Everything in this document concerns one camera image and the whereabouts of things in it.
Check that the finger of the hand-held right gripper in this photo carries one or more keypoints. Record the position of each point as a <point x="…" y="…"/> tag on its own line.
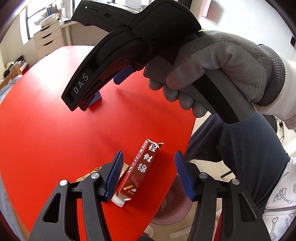
<point x="95" y="102"/>
<point x="122" y="75"/>

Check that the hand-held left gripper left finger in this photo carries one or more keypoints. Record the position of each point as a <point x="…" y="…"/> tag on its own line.
<point x="113" y="178"/>

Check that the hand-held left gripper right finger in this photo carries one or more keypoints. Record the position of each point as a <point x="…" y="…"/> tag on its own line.
<point x="185" y="178"/>

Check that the wooden clip piece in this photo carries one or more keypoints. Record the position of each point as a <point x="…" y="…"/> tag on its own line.
<point x="124" y="168"/>

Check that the torn red carton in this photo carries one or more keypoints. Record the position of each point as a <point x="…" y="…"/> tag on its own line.
<point x="138" y="171"/>

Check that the pink waste bin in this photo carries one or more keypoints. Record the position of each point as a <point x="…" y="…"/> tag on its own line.
<point x="171" y="208"/>

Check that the person's right forearm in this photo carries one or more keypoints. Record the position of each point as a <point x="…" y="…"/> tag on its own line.
<point x="286" y="92"/>

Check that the person's right hand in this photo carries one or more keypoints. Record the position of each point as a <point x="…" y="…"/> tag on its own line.
<point x="231" y="55"/>

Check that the white drawer unit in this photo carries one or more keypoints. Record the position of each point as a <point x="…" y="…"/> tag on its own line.
<point x="48" y="39"/>

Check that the white basin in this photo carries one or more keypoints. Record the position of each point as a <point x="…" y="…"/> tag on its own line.
<point x="47" y="19"/>

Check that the black bag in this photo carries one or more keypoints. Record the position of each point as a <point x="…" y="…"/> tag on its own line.
<point x="20" y="62"/>

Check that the black-framed window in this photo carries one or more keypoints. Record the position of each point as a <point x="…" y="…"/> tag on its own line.
<point x="39" y="11"/>

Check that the straw hat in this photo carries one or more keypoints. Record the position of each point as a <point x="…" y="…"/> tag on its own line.
<point x="9" y="65"/>

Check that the person's white patterned top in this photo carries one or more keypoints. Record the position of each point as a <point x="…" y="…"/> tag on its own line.
<point x="282" y="208"/>

